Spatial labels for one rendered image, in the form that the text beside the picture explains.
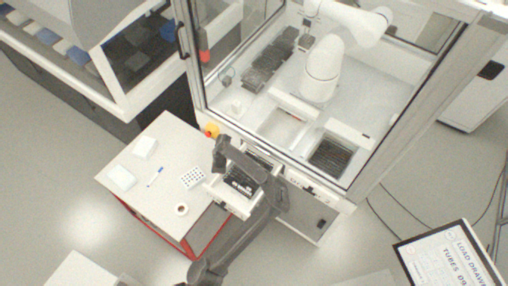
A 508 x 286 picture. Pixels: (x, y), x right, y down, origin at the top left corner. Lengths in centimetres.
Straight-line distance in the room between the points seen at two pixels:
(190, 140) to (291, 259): 115
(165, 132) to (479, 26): 162
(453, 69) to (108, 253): 236
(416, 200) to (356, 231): 59
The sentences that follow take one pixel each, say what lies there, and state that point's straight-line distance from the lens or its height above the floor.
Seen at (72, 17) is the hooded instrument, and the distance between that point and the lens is 157.
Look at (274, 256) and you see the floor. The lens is 246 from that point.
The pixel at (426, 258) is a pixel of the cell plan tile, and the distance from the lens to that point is 157.
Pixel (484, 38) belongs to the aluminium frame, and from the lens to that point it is 88.
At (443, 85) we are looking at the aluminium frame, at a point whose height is 178.
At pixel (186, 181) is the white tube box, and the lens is 178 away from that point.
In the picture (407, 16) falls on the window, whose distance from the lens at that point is 91.
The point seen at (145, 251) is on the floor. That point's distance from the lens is 256.
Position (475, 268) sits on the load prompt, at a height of 116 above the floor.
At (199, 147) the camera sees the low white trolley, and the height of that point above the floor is 76.
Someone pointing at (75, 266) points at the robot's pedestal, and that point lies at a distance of 185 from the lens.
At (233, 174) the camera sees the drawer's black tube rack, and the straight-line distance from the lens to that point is 166.
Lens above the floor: 240
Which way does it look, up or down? 60 degrees down
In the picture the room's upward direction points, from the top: 3 degrees clockwise
